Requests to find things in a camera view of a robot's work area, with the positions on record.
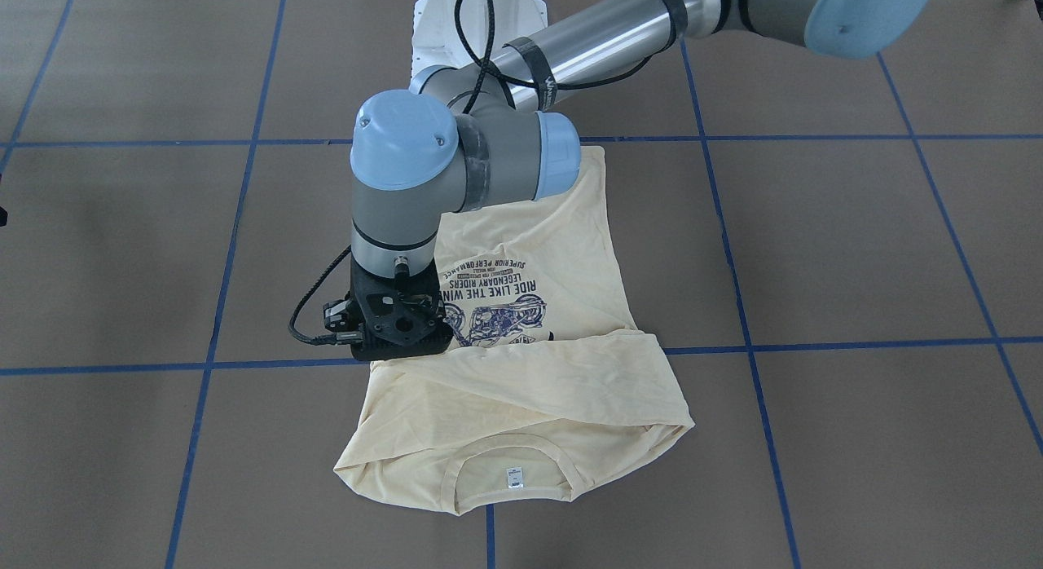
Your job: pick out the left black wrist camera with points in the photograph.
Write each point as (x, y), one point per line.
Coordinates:
(343, 321)

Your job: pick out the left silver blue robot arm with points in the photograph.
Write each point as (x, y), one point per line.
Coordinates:
(460, 139)

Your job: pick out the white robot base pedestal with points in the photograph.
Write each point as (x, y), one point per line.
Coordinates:
(434, 35)

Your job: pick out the beige long-sleeve printed shirt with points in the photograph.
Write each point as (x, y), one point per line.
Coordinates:
(548, 388)

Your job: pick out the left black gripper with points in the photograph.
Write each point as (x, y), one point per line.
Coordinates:
(335, 315)

